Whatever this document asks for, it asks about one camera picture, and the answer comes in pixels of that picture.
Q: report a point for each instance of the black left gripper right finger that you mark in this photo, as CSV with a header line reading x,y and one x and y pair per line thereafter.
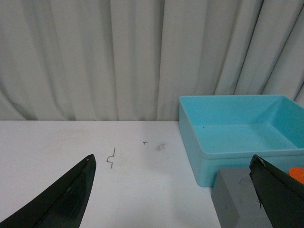
x,y
281,196

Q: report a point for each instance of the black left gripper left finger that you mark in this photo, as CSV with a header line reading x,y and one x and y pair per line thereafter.
x,y
62,204

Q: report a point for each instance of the orange cylinder with white numbers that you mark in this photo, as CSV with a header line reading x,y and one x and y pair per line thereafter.
x,y
297,173

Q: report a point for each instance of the gray cube with round hole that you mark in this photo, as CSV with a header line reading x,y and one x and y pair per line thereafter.
x,y
236,202

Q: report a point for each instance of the light blue plastic box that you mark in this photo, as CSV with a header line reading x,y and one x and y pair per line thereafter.
x,y
225,131

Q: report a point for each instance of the white pleated curtain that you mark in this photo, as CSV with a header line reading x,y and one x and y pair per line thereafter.
x,y
131,60

